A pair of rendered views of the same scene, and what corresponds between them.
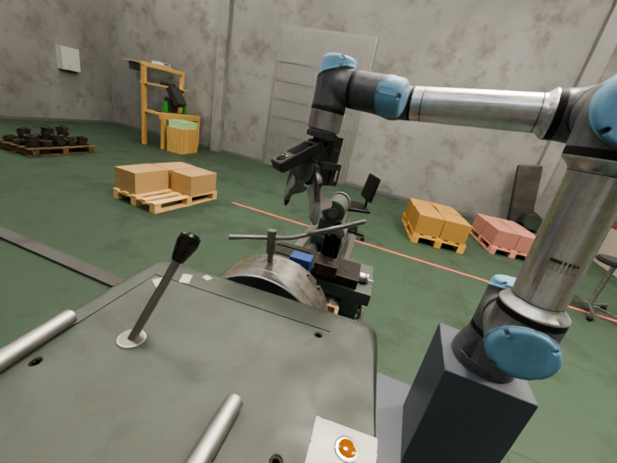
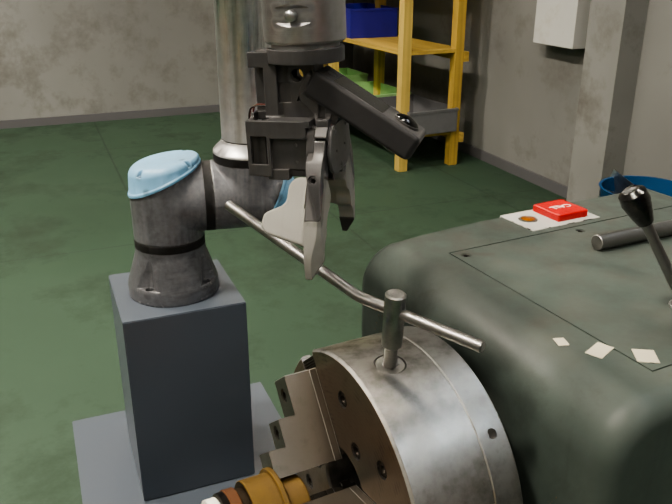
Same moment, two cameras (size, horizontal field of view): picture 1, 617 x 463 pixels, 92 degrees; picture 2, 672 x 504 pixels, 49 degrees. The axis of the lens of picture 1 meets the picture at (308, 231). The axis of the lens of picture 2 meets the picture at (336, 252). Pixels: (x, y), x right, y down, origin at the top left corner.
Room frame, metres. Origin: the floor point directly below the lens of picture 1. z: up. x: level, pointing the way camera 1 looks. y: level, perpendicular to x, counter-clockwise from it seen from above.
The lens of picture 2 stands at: (1.11, 0.59, 1.64)
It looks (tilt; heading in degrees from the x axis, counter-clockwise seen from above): 22 degrees down; 233
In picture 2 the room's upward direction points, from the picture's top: straight up
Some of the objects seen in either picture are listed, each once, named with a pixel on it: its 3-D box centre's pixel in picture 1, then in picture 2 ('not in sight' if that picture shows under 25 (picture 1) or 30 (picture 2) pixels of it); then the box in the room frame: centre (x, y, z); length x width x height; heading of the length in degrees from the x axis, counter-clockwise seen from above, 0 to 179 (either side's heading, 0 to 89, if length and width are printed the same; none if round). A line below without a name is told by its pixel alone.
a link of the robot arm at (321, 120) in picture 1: (323, 122); (303, 23); (0.71, 0.02, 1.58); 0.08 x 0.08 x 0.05
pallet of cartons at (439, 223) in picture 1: (432, 222); not in sight; (5.16, -2.15, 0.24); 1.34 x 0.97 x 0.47; 168
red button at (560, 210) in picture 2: not in sight; (559, 212); (0.16, -0.08, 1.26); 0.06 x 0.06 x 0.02; 80
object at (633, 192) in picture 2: (186, 247); (635, 205); (0.38, 0.17, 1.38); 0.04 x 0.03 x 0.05; 170
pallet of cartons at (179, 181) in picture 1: (169, 184); not in sight; (4.25, 2.19, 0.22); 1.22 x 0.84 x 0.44; 162
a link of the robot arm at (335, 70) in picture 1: (334, 84); not in sight; (0.71, 0.01, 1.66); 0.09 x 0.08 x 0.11; 66
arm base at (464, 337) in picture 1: (489, 343); (172, 261); (0.63, -0.51, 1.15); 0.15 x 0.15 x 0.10
